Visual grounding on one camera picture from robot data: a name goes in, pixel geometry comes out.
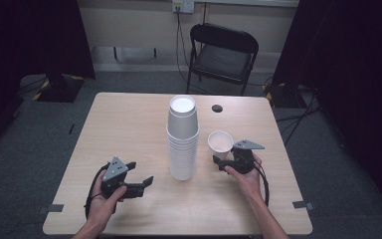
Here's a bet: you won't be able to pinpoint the black curtain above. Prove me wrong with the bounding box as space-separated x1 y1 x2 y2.
0 0 97 157
272 0 382 222

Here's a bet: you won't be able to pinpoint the white wall socket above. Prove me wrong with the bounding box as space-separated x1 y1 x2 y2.
172 0 196 14

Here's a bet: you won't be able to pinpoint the black stand base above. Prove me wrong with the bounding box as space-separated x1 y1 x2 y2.
32 73 87 104
263 83 308 109

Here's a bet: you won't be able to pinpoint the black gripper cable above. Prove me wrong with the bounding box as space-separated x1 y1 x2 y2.
253 163 271 207
84 162 111 220

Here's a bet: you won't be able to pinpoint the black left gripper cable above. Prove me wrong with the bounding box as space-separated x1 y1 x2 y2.
84 162 111 220

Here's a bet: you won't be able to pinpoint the black socket cable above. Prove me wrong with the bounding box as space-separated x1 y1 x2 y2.
174 9 193 84

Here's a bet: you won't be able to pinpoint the grey tape strip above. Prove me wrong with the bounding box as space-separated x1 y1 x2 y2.
291 200 315 211
38 203 65 215

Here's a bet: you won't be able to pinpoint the single white foam cup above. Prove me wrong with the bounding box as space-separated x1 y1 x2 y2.
207 130 235 162

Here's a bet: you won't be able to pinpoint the person's left hand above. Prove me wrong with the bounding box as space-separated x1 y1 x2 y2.
87 170 127 227

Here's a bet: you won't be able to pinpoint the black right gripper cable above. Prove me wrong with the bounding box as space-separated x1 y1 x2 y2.
253 163 271 207

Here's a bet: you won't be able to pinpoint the stack of white foam cups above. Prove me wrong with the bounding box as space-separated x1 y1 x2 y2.
166 95 200 181

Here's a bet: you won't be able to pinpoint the person's right hand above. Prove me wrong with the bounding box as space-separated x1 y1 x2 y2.
225 154 264 200

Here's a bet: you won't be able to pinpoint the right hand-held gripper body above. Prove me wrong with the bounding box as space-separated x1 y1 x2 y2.
227 138 266 175

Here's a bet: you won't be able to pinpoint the black folding chair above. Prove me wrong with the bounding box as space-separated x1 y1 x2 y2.
186 22 260 98

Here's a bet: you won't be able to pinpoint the black floor cables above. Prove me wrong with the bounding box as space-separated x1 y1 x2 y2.
275 87 322 147

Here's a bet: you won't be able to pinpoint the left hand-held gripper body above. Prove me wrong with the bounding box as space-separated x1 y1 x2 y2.
99 156 137 199

